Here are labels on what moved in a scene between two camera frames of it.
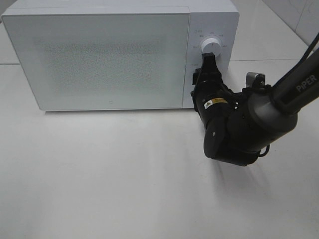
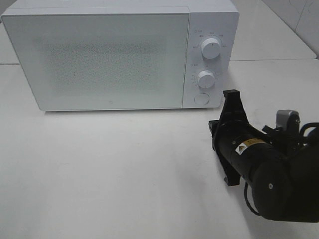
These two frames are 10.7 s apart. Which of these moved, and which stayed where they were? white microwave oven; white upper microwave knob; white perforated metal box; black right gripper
Moved: black right gripper
Stayed: white microwave oven; white upper microwave knob; white perforated metal box
